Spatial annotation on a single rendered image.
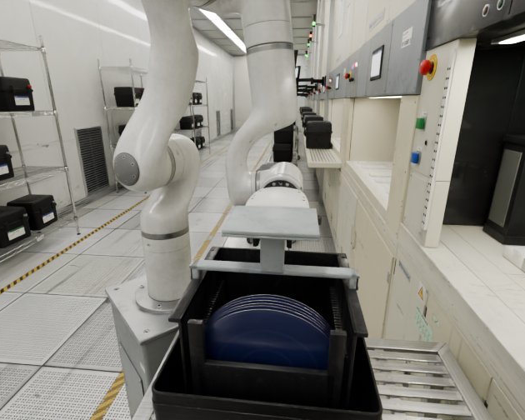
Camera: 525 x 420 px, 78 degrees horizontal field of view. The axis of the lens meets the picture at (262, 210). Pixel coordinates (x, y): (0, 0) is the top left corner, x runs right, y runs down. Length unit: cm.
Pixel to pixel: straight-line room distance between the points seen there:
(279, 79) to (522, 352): 62
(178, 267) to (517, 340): 71
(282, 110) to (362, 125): 186
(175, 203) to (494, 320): 72
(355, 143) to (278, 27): 188
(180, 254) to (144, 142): 29
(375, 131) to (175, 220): 190
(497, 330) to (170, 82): 78
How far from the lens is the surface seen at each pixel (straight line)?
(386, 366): 76
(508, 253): 107
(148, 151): 73
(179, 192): 85
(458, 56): 96
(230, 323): 44
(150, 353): 86
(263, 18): 64
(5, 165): 323
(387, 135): 251
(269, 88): 63
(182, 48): 73
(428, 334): 101
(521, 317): 82
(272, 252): 45
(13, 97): 336
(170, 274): 87
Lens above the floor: 126
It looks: 19 degrees down
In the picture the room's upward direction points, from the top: straight up
